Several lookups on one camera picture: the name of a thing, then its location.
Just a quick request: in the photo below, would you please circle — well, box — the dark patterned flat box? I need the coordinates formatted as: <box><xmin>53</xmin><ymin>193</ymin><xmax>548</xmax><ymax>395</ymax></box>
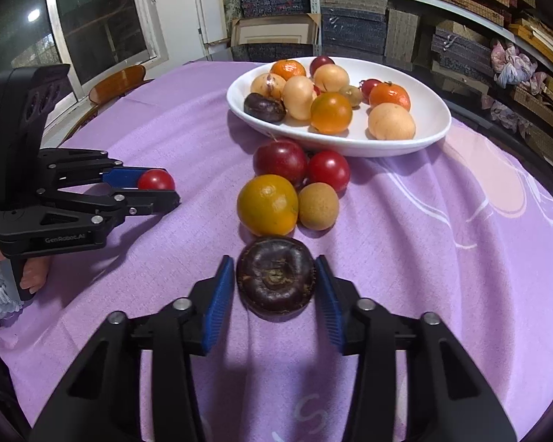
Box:
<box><xmin>233</xmin><ymin>43</ymin><xmax>315</xmax><ymax>63</ymax></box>

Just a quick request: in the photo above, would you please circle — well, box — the white oval plate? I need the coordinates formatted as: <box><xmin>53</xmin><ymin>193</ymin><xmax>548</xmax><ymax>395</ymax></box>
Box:
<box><xmin>226</xmin><ymin>56</ymin><xmax>452</xmax><ymax>157</ymax></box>

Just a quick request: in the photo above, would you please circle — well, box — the person's left hand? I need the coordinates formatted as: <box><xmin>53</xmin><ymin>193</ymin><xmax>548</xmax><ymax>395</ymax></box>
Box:
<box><xmin>0</xmin><ymin>237</ymin><xmax>51</xmax><ymax>296</ymax></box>

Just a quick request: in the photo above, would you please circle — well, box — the dark purple mangosteen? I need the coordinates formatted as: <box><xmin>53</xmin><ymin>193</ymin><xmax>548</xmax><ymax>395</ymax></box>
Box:
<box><xmin>244</xmin><ymin>93</ymin><xmax>287</xmax><ymax>124</ymax></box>
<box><xmin>236</xmin><ymin>236</ymin><xmax>317</xmax><ymax>323</ymax></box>

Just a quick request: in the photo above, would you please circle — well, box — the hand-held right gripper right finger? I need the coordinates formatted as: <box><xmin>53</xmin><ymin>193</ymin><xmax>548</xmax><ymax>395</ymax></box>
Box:
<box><xmin>314</xmin><ymin>255</ymin><xmax>519</xmax><ymax>442</ymax></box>

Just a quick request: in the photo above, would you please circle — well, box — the dark red apple on cloth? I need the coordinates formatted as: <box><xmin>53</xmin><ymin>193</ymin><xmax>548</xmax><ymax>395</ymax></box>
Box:
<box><xmin>253</xmin><ymin>139</ymin><xmax>309</xmax><ymax>187</ymax></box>

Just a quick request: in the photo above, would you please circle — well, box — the stack of dark blue boxes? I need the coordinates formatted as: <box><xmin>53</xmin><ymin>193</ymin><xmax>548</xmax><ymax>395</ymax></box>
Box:
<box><xmin>320</xmin><ymin>7</ymin><xmax>388</xmax><ymax>56</ymax></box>

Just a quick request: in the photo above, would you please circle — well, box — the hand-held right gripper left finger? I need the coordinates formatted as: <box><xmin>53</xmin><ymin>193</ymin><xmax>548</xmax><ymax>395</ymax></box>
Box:
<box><xmin>30</xmin><ymin>255</ymin><xmax>236</xmax><ymax>442</ymax></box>

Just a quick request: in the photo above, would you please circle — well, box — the greenish orange citrus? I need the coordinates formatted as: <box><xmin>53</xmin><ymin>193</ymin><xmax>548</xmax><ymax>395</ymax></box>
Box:
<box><xmin>237</xmin><ymin>174</ymin><xmax>300</xmax><ymax>236</ymax></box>

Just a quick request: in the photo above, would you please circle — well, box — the white door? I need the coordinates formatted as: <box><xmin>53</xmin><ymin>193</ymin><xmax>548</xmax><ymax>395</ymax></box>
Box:
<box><xmin>191</xmin><ymin>0</ymin><xmax>231</xmax><ymax>60</ymax></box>

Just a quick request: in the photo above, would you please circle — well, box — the white framed window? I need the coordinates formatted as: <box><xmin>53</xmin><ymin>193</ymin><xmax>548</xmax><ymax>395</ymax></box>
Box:
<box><xmin>0</xmin><ymin>0</ymin><xmax>171</xmax><ymax>102</ymax></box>

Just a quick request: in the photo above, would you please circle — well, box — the small orange tomato on plate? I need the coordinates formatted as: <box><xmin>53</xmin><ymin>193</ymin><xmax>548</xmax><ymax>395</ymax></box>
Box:
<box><xmin>310</xmin><ymin>92</ymin><xmax>353</xmax><ymax>134</ymax></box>

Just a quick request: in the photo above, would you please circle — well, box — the small tan loquat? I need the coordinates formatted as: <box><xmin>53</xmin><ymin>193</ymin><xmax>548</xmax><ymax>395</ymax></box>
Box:
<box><xmin>338</xmin><ymin>84</ymin><xmax>364</xmax><ymax>108</ymax></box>

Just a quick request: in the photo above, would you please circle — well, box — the stack of dark purple boxes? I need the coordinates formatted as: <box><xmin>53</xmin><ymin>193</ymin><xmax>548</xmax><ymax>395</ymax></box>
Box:
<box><xmin>431</xmin><ymin>28</ymin><xmax>494</xmax><ymax>79</ymax></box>

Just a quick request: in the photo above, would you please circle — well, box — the orange mandarin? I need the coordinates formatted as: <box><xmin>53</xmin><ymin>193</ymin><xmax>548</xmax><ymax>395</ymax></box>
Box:
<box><xmin>270</xmin><ymin>59</ymin><xmax>307</xmax><ymax>81</ymax></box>
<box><xmin>369</xmin><ymin>82</ymin><xmax>412</xmax><ymax>112</ymax></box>

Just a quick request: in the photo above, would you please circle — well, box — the purple tablecloth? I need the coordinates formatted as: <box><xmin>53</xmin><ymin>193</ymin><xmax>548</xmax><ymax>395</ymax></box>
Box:
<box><xmin>0</xmin><ymin>60</ymin><xmax>553</xmax><ymax>442</ymax></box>

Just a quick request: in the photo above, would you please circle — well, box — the open cardboard box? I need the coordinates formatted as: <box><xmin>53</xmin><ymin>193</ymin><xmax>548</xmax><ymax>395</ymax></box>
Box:
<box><xmin>230</xmin><ymin>13</ymin><xmax>322</xmax><ymax>49</ymax></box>

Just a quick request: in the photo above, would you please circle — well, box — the yellow loquat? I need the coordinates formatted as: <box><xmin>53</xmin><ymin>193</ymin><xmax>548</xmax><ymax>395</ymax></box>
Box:
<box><xmin>250</xmin><ymin>73</ymin><xmax>288</xmax><ymax>99</ymax></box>
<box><xmin>299</xmin><ymin>182</ymin><xmax>340</xmax><ymax>231</ymax></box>
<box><xmin>313</xmin><ymin>64</ymin><xmax>350</xmax><ymax>93</ymax></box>
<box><xmin>368</xmin><ymin>104</ymin><xmax>416</xmax><ymax>141</ymax></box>
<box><xmin>282</xmin><ymin>76</ymin><xmax>315</xmax><ymax>121</ymax></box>

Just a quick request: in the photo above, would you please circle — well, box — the brown wooden chair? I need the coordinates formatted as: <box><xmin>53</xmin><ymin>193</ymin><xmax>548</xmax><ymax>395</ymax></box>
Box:
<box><xmin>60</xmin><ymin>65</ymin><xmax>154</xmax><ymax>139</ymax></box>

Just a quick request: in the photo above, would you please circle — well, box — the pink cloth bundle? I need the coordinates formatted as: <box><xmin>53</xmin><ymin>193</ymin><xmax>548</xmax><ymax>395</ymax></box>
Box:
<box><xmin>491</xmin><ymin>39</ymin><xmax>547</xmax><ymax>89</ymax></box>

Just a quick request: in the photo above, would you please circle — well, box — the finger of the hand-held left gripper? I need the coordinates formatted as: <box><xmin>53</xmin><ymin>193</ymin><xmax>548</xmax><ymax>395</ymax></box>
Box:
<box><xmin>38</xmin><ymin>148</ymin><xmax>167</xmax><ymax>190</ymax></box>
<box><xmin>39</xmin><ymin>183</ymin><xmax>181</xmax><ymax>231</ymax></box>

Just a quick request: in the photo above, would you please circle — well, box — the small pink cloth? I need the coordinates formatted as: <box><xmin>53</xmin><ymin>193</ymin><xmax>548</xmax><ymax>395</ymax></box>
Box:
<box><xmin>481</xmin><ymin>94</ymin><xmax>519</xmax><ymax>127</ymax></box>

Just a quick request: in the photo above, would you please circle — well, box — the grey metal shelf rack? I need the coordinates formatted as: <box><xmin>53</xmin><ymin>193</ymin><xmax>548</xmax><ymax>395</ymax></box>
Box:
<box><xmin>306</xmin><ymin>0</ymin><xmax>553</xmax><ymax>185</ymax></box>

